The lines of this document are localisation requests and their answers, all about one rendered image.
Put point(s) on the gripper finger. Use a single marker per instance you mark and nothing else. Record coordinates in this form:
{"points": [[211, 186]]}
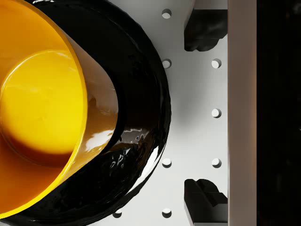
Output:
{"points": [[204, 207], [207, 28]]}

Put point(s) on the yellow bowl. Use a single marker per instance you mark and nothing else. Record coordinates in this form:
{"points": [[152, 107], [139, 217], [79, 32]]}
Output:
{"points": [[40, 106]]}

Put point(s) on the black plate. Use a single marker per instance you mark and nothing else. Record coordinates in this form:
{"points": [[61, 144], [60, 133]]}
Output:
{"points": [[143, 94]]}

